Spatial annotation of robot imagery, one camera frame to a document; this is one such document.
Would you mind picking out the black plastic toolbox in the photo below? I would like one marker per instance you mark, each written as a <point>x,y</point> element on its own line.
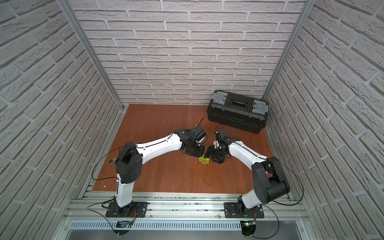
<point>238,111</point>

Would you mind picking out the aluminium front rail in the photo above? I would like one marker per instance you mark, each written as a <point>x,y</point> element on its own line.
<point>182,206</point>

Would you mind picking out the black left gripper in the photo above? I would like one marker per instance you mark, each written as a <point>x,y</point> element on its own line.
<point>195,149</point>

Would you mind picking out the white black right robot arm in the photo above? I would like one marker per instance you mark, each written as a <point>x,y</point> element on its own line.
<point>269,179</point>

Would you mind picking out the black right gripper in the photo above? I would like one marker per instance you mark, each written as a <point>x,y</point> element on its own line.
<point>210,152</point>

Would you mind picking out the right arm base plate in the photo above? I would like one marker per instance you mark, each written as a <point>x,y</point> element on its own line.
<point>233,210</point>

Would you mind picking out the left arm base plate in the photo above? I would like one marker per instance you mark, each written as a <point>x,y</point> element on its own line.
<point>134,209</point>

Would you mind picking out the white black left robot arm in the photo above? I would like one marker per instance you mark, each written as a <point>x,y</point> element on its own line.
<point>132,157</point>

